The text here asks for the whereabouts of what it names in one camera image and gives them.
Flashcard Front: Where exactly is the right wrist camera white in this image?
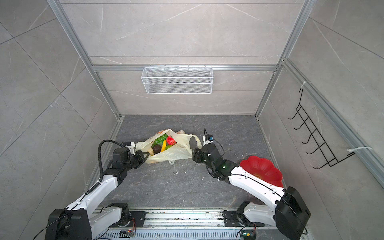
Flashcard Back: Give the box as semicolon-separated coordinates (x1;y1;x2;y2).
203;135;214;145

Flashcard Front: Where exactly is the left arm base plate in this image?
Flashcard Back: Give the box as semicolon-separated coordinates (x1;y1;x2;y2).
110;211;146;229

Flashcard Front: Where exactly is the black wire hook rack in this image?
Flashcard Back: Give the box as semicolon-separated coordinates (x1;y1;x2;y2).
288;89;355;170

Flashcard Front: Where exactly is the white wire mesh basket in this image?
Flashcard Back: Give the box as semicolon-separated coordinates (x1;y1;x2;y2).
141;67;214;95

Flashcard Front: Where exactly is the red fake fruit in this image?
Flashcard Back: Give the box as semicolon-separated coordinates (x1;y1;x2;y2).
166;136;177;146

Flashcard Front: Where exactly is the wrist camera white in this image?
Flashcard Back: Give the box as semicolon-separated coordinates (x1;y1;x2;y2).
123;142;136;154
203;135;214;145

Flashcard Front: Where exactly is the red flower-shaped plate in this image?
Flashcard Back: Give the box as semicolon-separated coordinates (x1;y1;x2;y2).
239;156;284;188

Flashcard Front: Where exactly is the beige fake potato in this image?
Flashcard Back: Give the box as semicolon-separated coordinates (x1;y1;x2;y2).
148;148;155;156

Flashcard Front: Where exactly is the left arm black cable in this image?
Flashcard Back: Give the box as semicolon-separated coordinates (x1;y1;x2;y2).
97;139;125;182

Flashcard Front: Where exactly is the aluminium rail at front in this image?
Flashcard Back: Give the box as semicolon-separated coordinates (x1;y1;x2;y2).
58;209;310;231

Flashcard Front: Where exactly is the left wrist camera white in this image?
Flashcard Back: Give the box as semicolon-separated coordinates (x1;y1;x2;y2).
123;142;136;154

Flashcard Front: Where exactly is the green fake grapes bunch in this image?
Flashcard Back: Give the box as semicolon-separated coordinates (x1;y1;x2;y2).
152;134;168;147

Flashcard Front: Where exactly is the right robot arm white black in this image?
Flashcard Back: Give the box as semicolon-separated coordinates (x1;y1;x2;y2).
193;135;311;240

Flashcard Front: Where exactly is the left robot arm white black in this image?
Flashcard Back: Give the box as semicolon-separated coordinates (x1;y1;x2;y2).
45;146;150;240

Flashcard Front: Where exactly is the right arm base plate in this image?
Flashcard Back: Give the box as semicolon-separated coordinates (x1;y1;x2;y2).
222;210;265;227

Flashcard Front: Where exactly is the translucent yellowish plastic bag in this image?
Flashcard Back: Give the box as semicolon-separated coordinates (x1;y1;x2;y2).
135;129;202;165

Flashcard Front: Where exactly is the yellow fake banana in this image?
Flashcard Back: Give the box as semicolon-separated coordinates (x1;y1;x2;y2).
161;140;167;152

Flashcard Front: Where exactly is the dark brown fake fruit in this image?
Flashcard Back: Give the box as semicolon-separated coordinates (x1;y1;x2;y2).
152;145;162;155

